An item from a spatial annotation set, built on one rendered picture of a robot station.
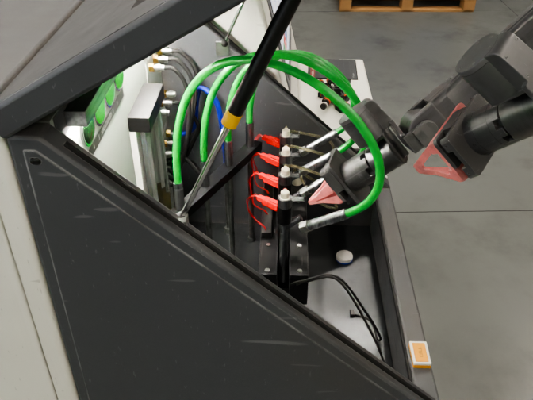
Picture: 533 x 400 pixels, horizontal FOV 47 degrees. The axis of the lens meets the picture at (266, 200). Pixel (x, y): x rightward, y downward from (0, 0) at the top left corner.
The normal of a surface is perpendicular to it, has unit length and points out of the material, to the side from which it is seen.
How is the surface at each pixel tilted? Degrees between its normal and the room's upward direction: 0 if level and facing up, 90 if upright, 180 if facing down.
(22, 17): 0
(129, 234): 90
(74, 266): 90
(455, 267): 0
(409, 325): 0
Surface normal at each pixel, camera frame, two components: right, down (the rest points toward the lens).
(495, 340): 0.00, -0.82
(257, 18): -0.04, 0.57
